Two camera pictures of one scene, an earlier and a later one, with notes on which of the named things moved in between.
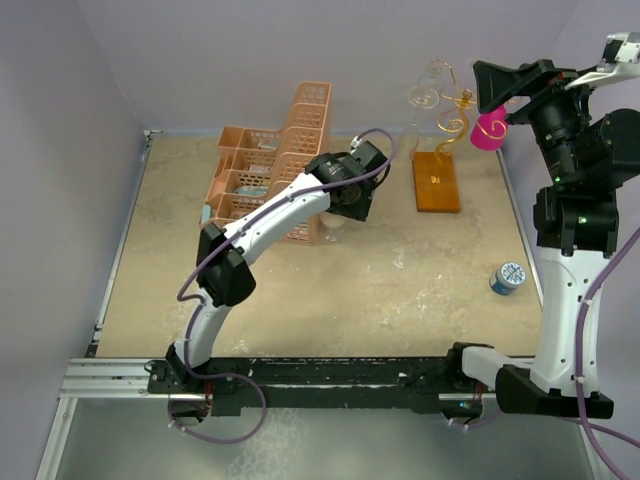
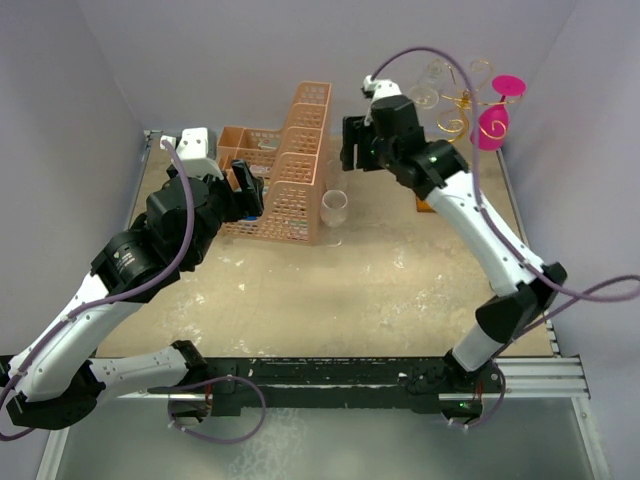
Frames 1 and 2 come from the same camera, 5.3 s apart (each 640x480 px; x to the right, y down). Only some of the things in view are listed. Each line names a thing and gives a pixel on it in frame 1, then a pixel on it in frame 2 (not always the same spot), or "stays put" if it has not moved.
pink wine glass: (490, 128) stays put
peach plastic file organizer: (252, 164) stays put
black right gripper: (498, 85) -> (352, 126)
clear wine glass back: (419, 97) stays put
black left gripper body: (357, 208) -> (223, 203)
